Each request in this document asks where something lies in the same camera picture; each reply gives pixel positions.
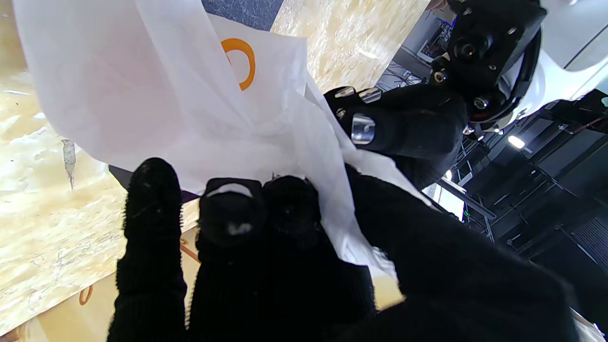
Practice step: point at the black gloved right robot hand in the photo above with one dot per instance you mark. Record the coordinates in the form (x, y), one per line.
(451, 285)

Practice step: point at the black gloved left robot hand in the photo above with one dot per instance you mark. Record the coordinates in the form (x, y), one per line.
(418, 123)

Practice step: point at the white plastic bag orange logo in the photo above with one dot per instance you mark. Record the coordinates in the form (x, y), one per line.
(142, 95)

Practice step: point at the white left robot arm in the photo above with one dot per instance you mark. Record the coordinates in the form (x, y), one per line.
(551, 80)

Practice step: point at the black gift box lid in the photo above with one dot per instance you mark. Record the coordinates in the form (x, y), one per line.
(247, 12)

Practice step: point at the black gift box pink inside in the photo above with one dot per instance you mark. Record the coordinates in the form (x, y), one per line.
(119, 176)

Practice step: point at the bright studio light panel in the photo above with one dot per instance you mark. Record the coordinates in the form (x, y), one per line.
(449, 205)

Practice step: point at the black backdrop stand pole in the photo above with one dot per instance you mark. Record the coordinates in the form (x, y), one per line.
(468, 199)

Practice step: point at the ceiling strip light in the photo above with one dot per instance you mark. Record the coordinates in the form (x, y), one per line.
(516, 141)

